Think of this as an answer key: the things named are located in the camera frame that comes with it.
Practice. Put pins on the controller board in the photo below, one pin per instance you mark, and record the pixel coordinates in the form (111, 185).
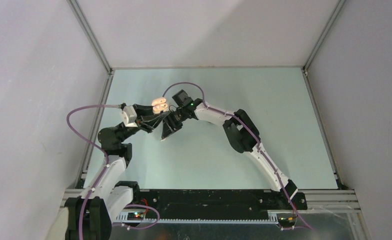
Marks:
(287, 223)
(136, 216)

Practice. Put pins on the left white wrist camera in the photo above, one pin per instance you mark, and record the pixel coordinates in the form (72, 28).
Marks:
(129, 116)

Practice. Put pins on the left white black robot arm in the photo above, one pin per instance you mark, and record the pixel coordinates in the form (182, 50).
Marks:
(92, 212)

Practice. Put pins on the right controller board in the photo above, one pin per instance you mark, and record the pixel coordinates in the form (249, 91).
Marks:
(287, 223)

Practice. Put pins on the left controller board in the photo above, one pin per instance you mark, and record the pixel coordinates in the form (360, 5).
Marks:
(136, 216)

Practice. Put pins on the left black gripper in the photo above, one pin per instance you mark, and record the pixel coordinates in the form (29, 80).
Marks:
(146, 123)

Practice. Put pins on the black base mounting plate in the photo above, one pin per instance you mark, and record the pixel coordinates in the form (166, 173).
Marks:
(174, 205)

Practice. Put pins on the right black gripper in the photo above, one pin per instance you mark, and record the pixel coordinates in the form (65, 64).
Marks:
(169, 126)

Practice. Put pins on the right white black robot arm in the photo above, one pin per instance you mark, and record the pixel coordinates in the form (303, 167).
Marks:
(242, 135)

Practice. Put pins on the white earbud charging case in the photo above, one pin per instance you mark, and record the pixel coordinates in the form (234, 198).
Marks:
(159, 105)

